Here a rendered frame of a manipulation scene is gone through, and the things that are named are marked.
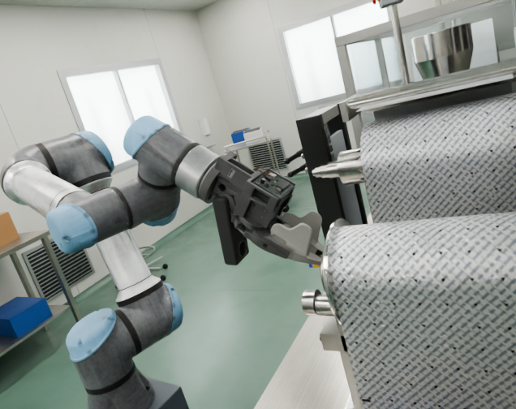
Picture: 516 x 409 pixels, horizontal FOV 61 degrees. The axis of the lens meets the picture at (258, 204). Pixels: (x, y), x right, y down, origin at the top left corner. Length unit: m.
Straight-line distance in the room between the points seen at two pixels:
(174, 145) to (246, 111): 6.25
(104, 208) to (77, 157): 0.38
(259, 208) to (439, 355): 0.30
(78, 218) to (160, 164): 0.14
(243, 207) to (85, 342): 0.54
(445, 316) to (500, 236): 0.11
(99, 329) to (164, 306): 0.16
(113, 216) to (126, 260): 0.37
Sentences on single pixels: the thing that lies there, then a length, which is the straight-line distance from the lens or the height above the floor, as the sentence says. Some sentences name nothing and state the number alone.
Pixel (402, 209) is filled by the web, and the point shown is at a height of 1.27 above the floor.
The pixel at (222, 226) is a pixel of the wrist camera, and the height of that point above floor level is 1.34.
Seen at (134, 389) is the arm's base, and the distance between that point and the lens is 1.10.
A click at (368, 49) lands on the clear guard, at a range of 1.53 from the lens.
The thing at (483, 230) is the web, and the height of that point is 1.31.
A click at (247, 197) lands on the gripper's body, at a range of 0.61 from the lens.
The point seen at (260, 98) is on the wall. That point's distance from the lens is 6.76.
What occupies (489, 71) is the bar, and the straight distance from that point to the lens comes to 0.77.
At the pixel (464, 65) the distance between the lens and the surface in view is 1.21.
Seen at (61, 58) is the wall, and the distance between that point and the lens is 5.06.
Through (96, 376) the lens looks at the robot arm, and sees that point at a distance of 1.07.
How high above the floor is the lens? 1.53
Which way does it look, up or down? 15 degrees down
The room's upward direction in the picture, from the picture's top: 16 degrees counter-clockwise
